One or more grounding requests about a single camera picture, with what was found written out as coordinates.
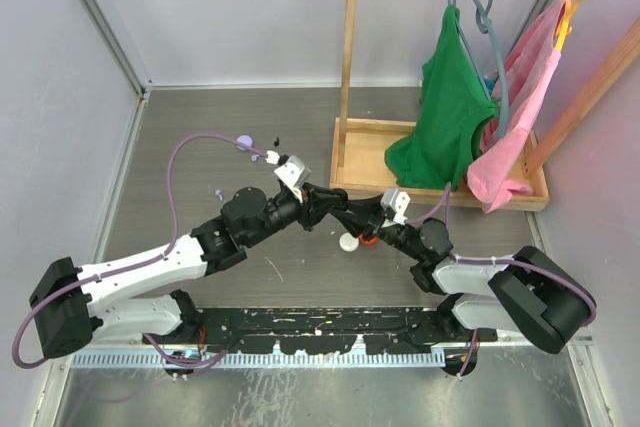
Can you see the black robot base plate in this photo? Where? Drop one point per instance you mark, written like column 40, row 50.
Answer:
column 314, row 331

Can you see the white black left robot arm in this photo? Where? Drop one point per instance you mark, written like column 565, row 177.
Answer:
column 69, row 302

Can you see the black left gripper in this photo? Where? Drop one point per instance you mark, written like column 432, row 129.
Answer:
column 313, row 207

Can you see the purple round charging case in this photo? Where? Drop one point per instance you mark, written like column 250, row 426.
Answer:
column 243, row 142

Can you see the wooden clothes rack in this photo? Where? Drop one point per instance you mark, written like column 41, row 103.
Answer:
column 359, row 145

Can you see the grey blue clothes hanger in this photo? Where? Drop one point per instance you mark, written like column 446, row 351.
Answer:
column 485, row 27

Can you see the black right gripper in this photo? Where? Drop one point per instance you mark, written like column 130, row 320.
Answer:
column 365, row 211

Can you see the white slotted cable duct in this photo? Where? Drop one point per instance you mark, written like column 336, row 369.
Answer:
column 356, row 358

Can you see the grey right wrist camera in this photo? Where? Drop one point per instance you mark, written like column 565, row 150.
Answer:
column 394, row 203

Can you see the blue cloth item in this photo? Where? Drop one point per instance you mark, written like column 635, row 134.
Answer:
column 492, row 85

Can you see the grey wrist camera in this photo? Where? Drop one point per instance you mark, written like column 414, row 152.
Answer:
column 394, row 203
column 290, row 171

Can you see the green shirt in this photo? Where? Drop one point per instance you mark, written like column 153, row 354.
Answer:
column 454, row 112

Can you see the pink shirt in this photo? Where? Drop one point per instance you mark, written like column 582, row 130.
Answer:
column 529, row 69

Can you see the white round charging case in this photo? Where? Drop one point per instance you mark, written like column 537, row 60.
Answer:
column 348, row 243

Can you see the orange earbud charging case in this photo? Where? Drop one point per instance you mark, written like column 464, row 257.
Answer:
column 368, row 241

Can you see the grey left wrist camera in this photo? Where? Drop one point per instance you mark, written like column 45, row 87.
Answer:
column 290, row 171

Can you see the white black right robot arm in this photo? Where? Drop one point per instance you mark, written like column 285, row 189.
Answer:
column 526, row 292

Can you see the yellow clothes hanger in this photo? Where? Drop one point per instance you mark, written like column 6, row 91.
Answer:
column 564, row 28

